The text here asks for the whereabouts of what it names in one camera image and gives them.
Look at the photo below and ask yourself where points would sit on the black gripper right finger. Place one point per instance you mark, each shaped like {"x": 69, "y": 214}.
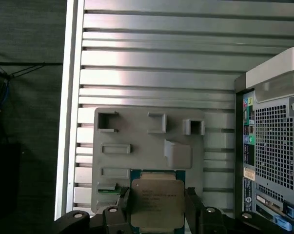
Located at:
{"x": 210, "y": 219}

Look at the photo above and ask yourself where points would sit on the green RAM stick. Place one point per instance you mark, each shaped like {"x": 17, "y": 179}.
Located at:
{"x": 107, "y": 192}

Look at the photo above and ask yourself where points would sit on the black PC case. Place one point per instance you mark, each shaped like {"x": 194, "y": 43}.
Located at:
{"x": 273, "y": 73}

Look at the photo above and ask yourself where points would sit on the blue case latch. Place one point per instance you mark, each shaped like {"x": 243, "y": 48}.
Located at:
{"x": 291, "y": 210}

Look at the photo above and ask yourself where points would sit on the silver CPU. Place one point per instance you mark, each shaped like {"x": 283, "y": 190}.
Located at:
{"x": 156, "y": 202}

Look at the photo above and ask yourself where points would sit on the grey parts rack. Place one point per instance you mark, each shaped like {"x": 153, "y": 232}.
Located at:
{"x": 142, "y": 156}

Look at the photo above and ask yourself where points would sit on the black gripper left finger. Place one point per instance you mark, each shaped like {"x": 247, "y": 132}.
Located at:
{"x": 115, "y": 219}

